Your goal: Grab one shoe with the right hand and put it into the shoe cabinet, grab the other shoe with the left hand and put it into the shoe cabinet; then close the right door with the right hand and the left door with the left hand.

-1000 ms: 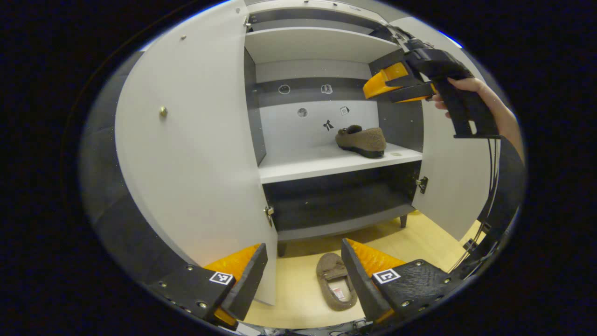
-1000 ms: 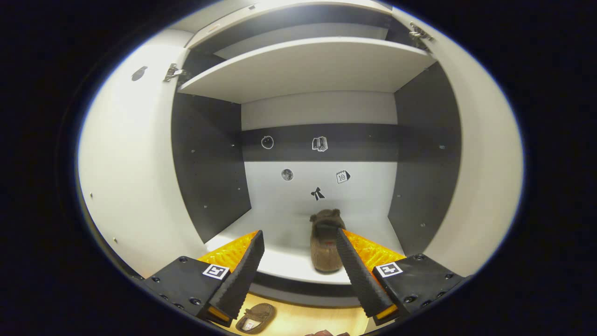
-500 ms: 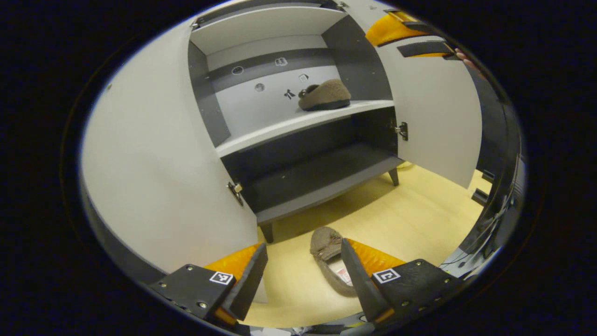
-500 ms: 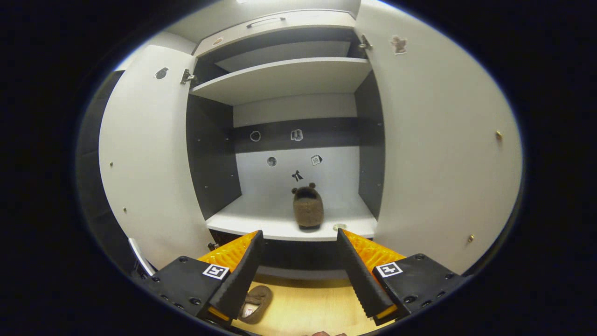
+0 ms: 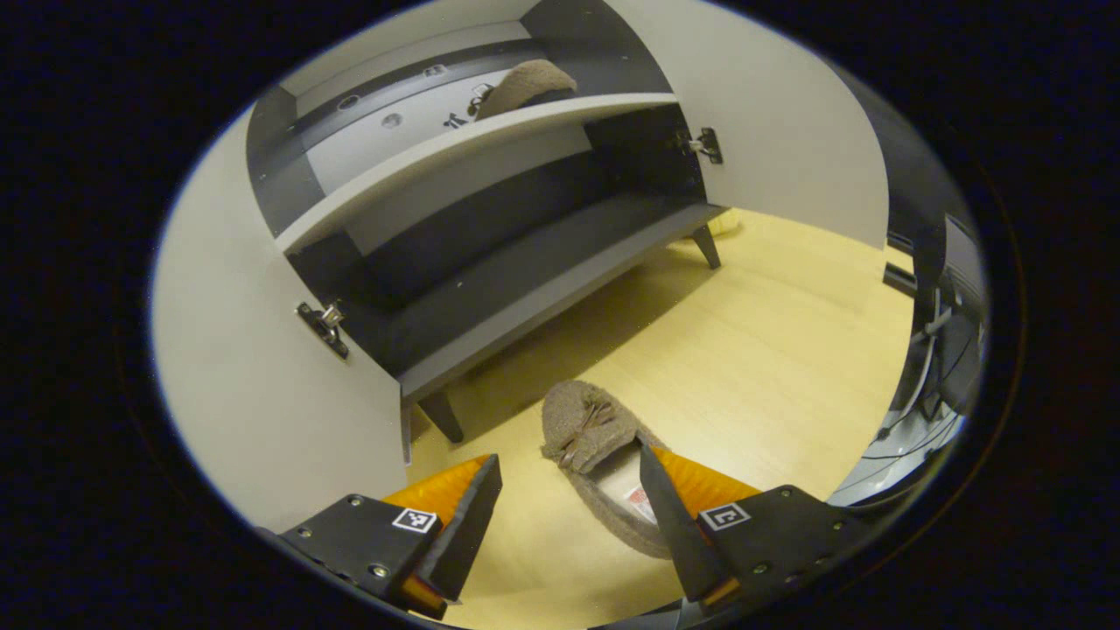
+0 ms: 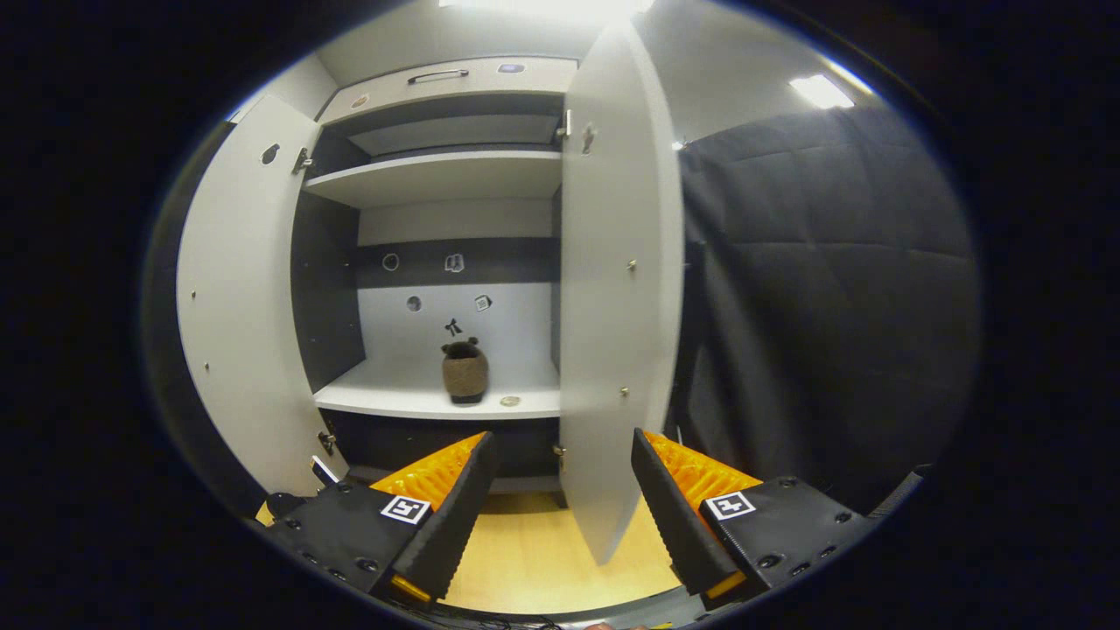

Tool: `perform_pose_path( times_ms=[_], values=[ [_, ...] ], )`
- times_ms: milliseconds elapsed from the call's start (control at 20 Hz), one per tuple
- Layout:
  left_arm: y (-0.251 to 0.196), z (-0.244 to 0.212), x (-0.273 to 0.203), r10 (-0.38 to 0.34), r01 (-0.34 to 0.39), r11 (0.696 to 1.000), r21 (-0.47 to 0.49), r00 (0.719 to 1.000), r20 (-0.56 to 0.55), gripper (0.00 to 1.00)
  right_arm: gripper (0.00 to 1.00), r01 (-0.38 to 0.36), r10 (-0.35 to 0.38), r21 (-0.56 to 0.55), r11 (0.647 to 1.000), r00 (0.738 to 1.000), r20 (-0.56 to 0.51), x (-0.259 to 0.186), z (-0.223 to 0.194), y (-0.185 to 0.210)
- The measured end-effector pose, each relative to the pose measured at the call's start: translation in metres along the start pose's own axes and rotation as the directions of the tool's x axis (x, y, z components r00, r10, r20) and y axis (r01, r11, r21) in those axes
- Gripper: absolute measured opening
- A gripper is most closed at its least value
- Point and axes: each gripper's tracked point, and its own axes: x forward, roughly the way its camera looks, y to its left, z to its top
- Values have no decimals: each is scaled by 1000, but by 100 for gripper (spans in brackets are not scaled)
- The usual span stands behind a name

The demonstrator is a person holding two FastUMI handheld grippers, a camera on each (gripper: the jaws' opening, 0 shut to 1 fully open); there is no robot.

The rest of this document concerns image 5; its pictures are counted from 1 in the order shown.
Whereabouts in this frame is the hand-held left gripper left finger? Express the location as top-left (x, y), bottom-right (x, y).
top-left (280, 453), bottom-right (504, 620)

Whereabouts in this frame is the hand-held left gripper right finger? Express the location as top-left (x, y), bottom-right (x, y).
top-left (639, 442), bottom-right (876, 609)

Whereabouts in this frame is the brown fuzzy shoe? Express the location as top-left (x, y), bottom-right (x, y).
top-left (541, 379), bottom-right (692, 561)
top-left (472, 59), bottom-right (578, 122)

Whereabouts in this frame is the grey shoe cabinet door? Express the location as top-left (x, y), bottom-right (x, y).
top-left (149, 105), bottom-right (412, 535)
top-left (604, 0), bottom-right (892, 250)

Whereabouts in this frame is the grey shoe cabinet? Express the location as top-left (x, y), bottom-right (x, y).
top-left (245, 0), bottom-right (727, 443)

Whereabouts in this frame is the metal door hinge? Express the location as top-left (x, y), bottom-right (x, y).
top-left (296, 300), bottom-right (351, 360)
top-left (678, 127), bottom-right (725, 165)

